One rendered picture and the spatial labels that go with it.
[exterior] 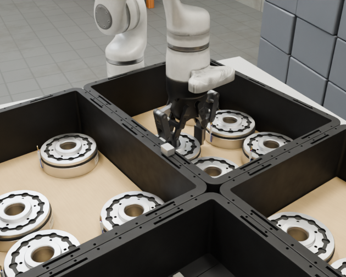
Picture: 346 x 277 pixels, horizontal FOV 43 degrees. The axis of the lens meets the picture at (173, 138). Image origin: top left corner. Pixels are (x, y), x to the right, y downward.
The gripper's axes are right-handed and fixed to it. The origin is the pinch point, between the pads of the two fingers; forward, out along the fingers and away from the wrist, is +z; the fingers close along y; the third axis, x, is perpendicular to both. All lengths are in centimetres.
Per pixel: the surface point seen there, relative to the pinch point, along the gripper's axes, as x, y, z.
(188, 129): -6.5, -6.0, 2.6
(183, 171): 14.1, 12.7, -7.3
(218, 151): 3.1, -5.3, 2.6
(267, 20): -118, -165, 37
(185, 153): 3.3, 3.1, -0.6
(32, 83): -224, -52, 84
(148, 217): 18.8, 22.4, -7.3
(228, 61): -49, -62, 15
